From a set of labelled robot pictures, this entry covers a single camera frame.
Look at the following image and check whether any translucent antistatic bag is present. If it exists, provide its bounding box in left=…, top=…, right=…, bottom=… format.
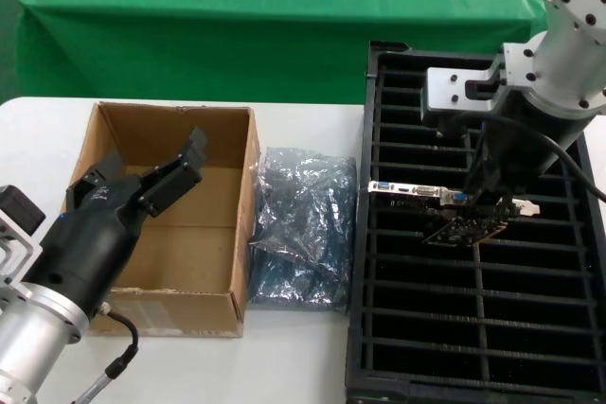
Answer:
left=249, top=146, right=360, bottom=282

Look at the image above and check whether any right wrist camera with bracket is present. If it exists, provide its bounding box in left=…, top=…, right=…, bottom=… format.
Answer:
left=419, top=42, right=539, bottom=140

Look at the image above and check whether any left gripper cable silver connector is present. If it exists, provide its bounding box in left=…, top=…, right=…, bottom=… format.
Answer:
left=70, top=302, right=141, bottom=404

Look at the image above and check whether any large open cardboard box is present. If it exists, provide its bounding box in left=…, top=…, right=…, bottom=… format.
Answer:
left=60, top=100, right=262, bottom=339

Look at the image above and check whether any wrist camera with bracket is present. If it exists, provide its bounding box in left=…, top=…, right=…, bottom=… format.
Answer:
left=419, top=42, right=539, bottom=140
left=0, top=184, right=47, bottom=290

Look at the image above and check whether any black right camera cable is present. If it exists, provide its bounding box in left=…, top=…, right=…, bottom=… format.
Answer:
left=452, top=113, right=606, bottom=202

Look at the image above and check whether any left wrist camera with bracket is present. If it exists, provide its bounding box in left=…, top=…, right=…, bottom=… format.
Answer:
left=0, top=184, right=47, bottom=290

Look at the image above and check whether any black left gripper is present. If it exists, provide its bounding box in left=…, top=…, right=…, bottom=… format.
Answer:
left=27, top=126, right=210, bottom=325

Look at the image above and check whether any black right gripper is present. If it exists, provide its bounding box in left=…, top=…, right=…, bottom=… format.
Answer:
left=466, top=86, right=591, bottom=209

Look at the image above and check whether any graphics card with silver bracket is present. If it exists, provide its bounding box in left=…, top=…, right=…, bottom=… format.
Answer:
left=367, top=180, right=444, bottom=210
left=422, top=187, right=541, bottom=249

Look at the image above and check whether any green tablecloth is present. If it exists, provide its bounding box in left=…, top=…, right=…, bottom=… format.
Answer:
left=13, top=0, right=550, bottom=105

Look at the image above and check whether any black slotted container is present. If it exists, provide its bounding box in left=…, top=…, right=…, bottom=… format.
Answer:
left=343, top=40, right=606, bottom=404

